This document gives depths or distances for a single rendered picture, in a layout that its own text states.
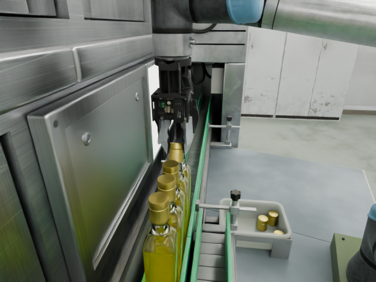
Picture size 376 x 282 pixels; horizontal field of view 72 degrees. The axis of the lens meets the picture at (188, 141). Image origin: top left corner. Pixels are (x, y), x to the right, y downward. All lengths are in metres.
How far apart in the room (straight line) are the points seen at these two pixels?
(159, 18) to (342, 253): 0.80
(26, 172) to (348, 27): 0.56
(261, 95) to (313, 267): 3.62
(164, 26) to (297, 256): 0.78
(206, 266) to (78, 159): 0.42
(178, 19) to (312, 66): 4.02
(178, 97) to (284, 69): 3.90
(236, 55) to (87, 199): 1.14
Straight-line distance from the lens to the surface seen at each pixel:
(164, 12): 0.48
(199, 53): 1.44
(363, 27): 0.57
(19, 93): 0.35
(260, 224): 0.96
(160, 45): 0.49
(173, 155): 0.58
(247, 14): 0.45
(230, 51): 1.44
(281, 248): 0.91
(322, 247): 1.02
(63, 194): 0.42
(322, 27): 0.57
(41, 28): 0.43
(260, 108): 4.42
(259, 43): 4.23
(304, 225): 1.09
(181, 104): 0.49
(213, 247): 0.75
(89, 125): 0.47
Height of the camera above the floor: 1.42
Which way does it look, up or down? 24 degrees down
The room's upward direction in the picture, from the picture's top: straight up
